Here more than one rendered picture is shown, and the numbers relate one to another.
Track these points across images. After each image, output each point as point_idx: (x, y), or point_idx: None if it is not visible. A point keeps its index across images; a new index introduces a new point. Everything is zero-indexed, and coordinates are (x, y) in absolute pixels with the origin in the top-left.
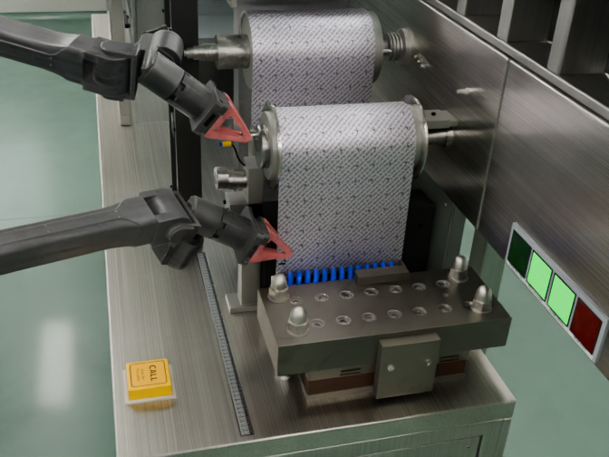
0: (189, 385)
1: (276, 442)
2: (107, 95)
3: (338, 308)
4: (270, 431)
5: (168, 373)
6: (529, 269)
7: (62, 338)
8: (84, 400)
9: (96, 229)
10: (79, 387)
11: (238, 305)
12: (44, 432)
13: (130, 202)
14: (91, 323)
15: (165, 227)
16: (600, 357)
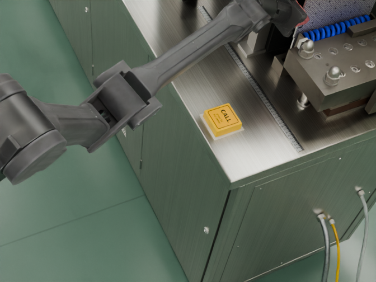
0: (248, 120)
1: (318, 153)
2: None
3: (347, 59)
4: (313, 146)
5: (235, 114)
6: None
7: (12, 46)
8: (51, 94)
9: (221, 38)
10: (43, 85)
11: (251, 51)
12: None
13: (231, 10)
14: (28, 31)
15: (254, 24)
16: None
